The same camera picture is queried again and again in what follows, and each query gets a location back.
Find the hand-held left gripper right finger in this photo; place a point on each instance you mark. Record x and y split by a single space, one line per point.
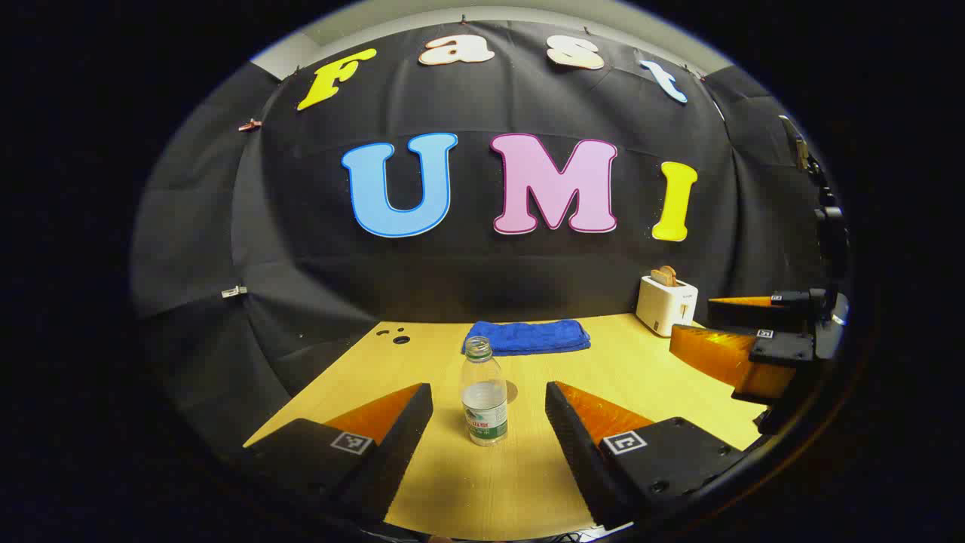
573 445

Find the red backdrop clip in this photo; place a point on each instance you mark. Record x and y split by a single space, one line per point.
249 124

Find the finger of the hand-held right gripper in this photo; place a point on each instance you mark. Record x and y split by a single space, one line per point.
784 313
784 348

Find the white toaster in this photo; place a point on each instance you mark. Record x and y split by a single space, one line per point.
667 305

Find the white backdrop clip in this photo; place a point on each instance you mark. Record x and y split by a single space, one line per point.
234 291

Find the toast slice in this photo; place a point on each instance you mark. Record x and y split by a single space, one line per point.
665 276

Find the blue folded towel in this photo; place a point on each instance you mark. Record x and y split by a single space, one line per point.
528 336

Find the clear plastic water bottle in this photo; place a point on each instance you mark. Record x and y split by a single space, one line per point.
484 407

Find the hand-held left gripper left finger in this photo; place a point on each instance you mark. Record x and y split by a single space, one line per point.
403 437

